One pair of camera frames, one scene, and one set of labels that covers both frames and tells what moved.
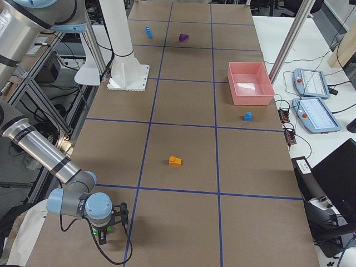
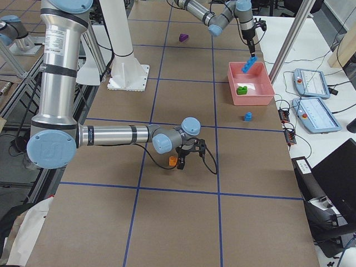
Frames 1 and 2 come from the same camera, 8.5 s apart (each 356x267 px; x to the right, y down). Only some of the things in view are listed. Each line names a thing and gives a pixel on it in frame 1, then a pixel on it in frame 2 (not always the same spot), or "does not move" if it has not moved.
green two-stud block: [95, 231] to [241, 90]
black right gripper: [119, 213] to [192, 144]
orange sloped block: [174, 161] does not move
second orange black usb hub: [290, 138] does not move
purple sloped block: [183, 37] does not move
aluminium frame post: [304, 13] does not move
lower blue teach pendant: [315, 116] does not move
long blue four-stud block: [148, 31] to [248, 64]
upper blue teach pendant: [311, 83] does not move
